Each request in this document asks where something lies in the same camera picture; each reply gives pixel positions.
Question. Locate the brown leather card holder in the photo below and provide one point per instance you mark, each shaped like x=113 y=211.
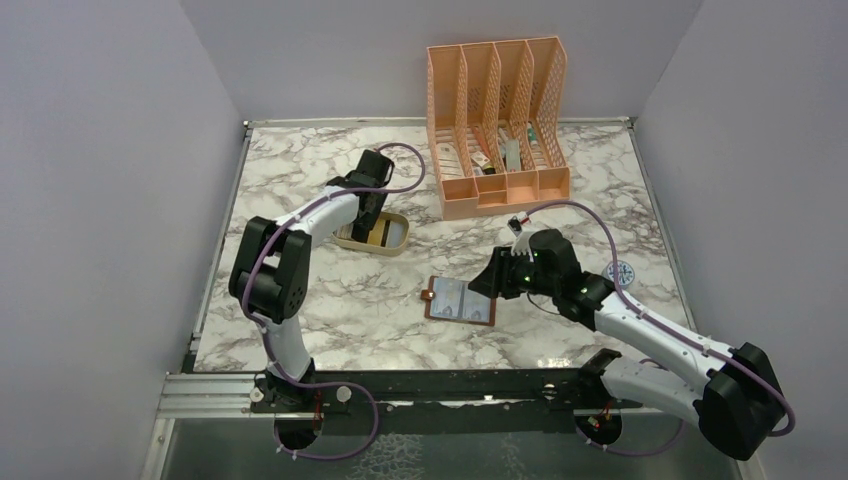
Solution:
x=451 y=300

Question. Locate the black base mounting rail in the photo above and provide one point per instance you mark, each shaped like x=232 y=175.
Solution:
x=356 y=403

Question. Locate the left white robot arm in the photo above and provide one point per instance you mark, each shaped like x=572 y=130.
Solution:
x=270 y=274

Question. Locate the orange plastic file organizer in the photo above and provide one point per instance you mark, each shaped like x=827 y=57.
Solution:
x=478 y=96

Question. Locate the green white tube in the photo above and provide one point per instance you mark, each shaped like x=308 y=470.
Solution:
x=532 y=138

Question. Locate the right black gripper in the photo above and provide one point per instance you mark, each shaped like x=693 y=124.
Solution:
x=495 y=278

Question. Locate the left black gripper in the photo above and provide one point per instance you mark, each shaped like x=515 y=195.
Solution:
x=366 y=221

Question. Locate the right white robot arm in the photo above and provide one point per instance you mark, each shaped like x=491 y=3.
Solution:
x=731 y=394

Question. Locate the small box in organizer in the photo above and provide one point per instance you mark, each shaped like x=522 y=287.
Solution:
x=481 y=164

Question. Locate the tan oval card tray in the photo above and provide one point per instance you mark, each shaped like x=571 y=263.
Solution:
x=388 y=253

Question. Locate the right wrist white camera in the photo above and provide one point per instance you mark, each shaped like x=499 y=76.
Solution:
x=520 y=226

